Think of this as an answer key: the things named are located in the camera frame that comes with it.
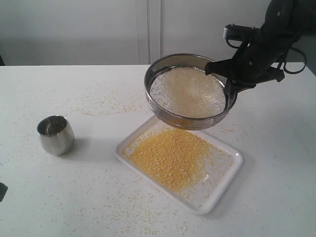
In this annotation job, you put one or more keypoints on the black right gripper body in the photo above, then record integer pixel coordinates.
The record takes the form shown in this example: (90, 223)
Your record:
(254, 58)

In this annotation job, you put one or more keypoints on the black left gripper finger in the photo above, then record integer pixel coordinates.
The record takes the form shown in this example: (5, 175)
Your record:
(3, 190)

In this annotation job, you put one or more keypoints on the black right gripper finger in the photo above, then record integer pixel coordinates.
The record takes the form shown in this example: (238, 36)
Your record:
(239, 86)
(226, 68)

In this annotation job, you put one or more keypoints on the round steel mesh sieve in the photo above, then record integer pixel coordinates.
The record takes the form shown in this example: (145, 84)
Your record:
(167, 63)

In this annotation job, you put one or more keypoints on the stainless steel cup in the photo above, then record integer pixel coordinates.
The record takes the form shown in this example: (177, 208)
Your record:
(56, 135)

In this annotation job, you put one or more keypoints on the yellow grain mixture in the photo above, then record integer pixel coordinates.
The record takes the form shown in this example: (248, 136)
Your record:
(189, 92)

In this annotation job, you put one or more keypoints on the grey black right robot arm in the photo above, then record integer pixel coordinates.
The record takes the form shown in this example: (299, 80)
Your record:
(285, 22)

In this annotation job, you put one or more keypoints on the yellow sieved millet grains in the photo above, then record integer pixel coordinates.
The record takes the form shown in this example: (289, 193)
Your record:
(179, 160)

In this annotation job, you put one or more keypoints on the white cabinet doors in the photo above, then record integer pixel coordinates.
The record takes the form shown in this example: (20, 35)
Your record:
(111, 32)

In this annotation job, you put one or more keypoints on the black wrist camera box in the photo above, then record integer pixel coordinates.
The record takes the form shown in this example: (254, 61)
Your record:
(238, 33)

